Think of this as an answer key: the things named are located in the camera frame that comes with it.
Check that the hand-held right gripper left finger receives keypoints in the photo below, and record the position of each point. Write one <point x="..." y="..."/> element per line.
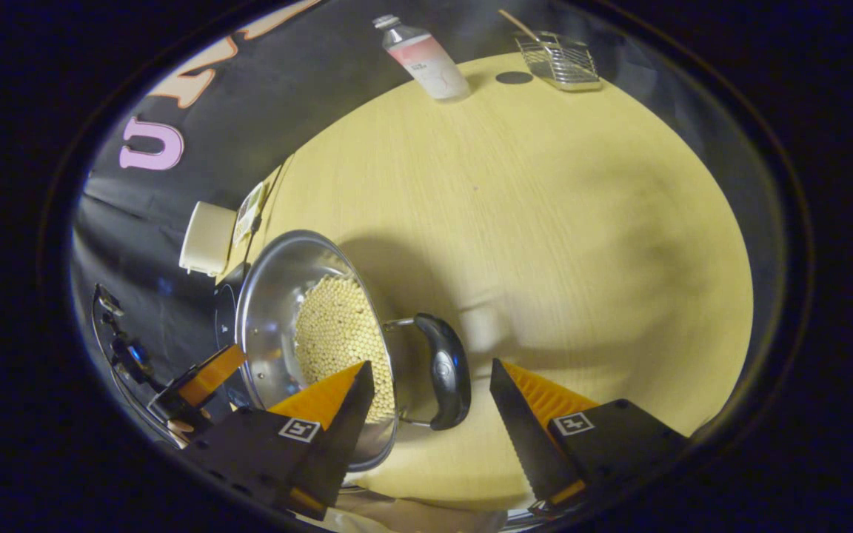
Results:
<point x="338" y="437"/>

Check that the clear bottle with pink label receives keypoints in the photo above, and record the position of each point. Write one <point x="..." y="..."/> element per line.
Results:
<point x="426" y="63"/>

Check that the black induction cooktop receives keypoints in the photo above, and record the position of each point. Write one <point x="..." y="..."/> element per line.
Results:
<point x="224" y="318"/>

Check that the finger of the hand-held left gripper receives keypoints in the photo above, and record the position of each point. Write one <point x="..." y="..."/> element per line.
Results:
<point x="208" y="374"/>

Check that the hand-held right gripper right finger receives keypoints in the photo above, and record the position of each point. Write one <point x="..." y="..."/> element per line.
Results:
<point x="526" y="444"/>

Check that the white plastic toaster box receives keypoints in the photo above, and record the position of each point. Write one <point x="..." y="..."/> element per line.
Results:
<point x="208" y="238"/>

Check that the pile of yellow soybeans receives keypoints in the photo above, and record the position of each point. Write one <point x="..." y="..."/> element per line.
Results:
<point x="334" y="333"/>

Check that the wooden stick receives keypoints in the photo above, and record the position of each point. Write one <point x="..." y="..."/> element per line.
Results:
<point x="519" y="24"/>

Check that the black round table cap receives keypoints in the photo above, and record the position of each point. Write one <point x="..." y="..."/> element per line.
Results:
<point x="514" y="78"/>

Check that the black backdrop cloth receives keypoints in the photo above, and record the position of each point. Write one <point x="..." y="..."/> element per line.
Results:
<point x="308" y="89"/>

